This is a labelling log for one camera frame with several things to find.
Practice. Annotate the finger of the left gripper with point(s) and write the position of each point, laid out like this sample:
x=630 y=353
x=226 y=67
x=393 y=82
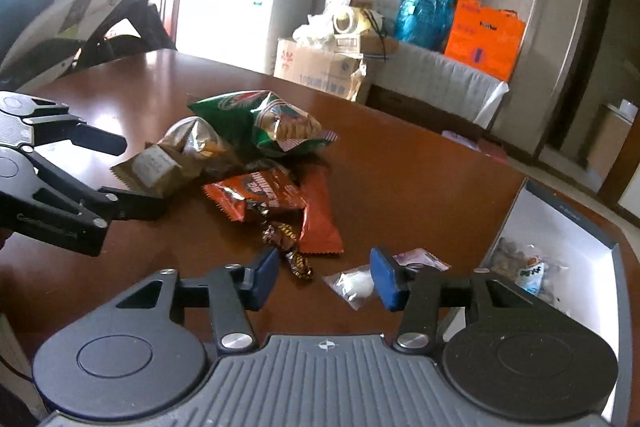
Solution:
x=93 y=138
x=131 y=205

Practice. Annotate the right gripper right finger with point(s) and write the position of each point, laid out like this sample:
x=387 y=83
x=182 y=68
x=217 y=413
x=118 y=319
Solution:
x=419 y=294

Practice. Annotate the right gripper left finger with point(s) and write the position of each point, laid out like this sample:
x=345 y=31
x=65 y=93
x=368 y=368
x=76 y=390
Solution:
x=230 y=291

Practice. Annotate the olive brown snack packet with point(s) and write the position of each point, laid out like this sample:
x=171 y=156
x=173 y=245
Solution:
x=158 y=171

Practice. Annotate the small clear white candy bag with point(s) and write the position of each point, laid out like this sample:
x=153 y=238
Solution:
x=355 y=286

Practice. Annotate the gold brown candy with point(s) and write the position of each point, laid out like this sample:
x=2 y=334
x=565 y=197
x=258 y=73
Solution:
x=284 y=238

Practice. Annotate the clear bag of nuts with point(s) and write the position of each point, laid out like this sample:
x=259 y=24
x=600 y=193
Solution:
x=529 y=267

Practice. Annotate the small orange snack packet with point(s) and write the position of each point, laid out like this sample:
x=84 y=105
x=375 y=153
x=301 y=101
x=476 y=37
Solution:
x=261 y=193

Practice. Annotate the clear bag of walnuts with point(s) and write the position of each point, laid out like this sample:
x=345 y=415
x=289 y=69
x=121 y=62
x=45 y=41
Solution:
x=198 y=146

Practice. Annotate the long orange snack bar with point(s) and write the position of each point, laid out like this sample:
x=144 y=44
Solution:
x=319 y=235

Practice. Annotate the black chair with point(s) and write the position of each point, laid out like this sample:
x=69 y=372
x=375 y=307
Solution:
x=149 y=35

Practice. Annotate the grey blue cardboard box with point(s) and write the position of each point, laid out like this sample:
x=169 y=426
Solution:
x=566 y=260

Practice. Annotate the green chips bag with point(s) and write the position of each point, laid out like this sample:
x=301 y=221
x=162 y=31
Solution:
x=261 y=122

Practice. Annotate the white small refrigerator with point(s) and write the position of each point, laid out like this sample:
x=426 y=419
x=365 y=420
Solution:
x=242 y=33

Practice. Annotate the white cloth covered cabinet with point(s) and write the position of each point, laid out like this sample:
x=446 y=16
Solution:
x=434 y=92

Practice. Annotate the brown cardboard carton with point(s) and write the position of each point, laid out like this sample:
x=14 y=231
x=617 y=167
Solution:
x=343 y=75

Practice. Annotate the wooden kitchen cabinet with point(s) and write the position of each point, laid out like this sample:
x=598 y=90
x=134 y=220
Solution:
x=611 y=129

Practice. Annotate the small cardboard box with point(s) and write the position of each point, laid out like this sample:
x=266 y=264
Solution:
x=368 y=43

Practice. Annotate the orange paper shopping bag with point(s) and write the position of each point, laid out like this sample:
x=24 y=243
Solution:
x=486 y=39

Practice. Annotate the white plastic bags pile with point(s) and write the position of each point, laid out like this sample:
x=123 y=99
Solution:
x=318 y=32

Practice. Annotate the blue plastic bag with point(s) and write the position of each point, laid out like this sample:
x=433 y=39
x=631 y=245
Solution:
x=424 y=23

